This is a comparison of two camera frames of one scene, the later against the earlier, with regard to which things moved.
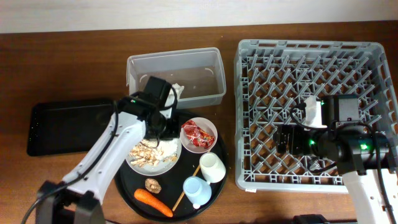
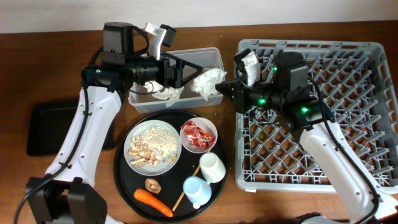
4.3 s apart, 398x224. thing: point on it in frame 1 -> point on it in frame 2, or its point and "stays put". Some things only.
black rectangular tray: [67, 127] stays put
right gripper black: [296, 132] -> [238, 94]
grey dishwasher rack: [272, 76] stays put
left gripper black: [176, 129] -> [176, 80]
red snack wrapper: [196, 135] stays put
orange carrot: [147, 196] stays put
